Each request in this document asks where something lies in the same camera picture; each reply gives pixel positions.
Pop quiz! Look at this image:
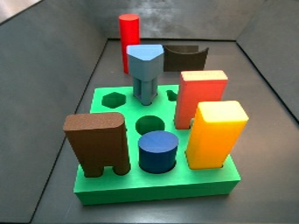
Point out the red cylinder block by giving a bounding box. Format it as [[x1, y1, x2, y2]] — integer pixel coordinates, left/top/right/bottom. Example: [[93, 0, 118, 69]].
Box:
[[118, 14, 140, 74]]

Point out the green shape sorter board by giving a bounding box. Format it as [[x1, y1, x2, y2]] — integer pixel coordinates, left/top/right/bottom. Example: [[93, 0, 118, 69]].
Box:
[[73, 85, 240, 205]]

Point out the dark blue cylinder block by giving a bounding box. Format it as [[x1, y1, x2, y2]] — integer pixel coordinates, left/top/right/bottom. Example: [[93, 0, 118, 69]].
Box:
[[138, 130, 179, 174]]

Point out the brown arch block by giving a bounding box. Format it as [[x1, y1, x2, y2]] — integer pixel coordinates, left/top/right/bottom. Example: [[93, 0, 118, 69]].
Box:
[[63, 112, 131, 178]]

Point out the red-orange rectangular block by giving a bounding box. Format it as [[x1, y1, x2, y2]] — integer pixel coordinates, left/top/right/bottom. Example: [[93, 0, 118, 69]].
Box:
[[174, 70, 228, 130]]

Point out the yellow-orange square block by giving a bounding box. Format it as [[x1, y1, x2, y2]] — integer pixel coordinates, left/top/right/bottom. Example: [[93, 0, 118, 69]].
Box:
[[186, 101, 248, 170]]

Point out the black curved block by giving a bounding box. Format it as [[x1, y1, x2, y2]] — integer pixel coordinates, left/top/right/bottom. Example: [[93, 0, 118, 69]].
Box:
[[163, 45, 210, 72]]

